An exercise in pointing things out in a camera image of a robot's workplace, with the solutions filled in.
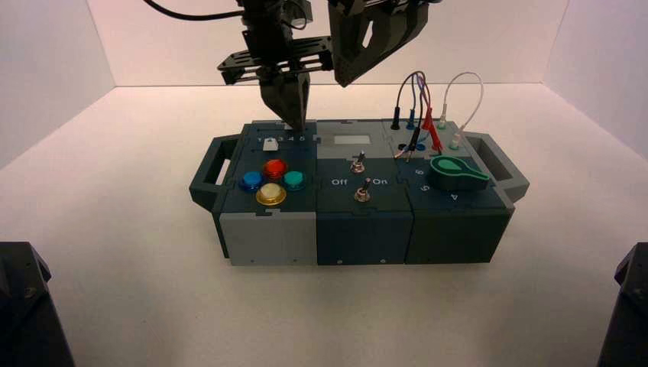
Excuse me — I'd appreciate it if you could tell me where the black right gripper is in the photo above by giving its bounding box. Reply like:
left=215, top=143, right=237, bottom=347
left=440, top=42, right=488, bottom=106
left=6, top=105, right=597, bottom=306
left=326, top=0, right=442, bottom=88

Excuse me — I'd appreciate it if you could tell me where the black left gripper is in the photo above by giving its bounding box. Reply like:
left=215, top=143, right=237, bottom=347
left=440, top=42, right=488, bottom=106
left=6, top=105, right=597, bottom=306
left=217, top=0, right=335, bottom=131

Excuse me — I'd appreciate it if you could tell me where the red dome push button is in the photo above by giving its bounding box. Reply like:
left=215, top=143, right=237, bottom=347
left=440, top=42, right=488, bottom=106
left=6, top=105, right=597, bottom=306
left=262, top=158, right=289, bottom=180

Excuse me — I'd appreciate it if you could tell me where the white display screen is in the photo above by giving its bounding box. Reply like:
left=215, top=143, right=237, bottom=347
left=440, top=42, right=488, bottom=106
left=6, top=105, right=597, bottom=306
left=332, top=135, right=371, bottom=148

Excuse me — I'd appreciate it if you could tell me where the teal dome push button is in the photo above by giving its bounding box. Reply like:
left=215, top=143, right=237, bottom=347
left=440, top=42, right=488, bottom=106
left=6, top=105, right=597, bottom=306
left=281, top=171, right=307, bottom=192

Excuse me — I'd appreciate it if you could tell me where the blue dome push button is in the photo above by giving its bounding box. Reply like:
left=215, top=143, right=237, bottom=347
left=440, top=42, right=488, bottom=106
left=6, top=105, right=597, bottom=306
left=238, top=171, right=266, bottom=193

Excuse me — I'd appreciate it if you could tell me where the yellow dome push button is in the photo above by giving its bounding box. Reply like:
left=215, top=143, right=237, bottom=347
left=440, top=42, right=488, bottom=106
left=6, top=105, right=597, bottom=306
left=255, top=183, right=287, bottom=207

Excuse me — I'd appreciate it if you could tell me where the dark modular task box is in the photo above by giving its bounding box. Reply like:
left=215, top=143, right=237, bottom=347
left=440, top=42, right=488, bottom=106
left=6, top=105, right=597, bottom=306
left=188, top=119, right=530, bottom=267

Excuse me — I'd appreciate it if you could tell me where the green pointer rotary knob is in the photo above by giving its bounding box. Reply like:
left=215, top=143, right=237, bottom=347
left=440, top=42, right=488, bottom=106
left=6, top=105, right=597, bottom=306
left=429, top=155, right=492, bottom=192

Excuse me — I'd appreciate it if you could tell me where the black jumper cable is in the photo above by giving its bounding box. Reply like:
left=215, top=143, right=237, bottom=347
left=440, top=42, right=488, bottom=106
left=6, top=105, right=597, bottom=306
left=390, top=71, right=431, bottom=164

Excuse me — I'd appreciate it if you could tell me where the blue jumper cable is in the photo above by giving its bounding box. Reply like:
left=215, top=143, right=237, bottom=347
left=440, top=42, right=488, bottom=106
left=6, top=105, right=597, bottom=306
left=394, top=73, right=433, bottom=161

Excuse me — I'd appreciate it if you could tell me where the red jumper cable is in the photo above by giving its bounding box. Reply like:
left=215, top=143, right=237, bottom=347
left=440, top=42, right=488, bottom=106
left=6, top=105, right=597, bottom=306
left=418, top=73, right=445, bottom=154

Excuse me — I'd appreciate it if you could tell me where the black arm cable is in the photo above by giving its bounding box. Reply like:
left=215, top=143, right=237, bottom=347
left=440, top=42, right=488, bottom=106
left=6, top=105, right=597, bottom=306
left=143, top=0, right=245, bottom=22

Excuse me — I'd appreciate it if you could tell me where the white jumper cable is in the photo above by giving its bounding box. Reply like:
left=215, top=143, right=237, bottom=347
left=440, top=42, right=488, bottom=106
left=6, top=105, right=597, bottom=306
left=439, top=71, right=484, bottom=152

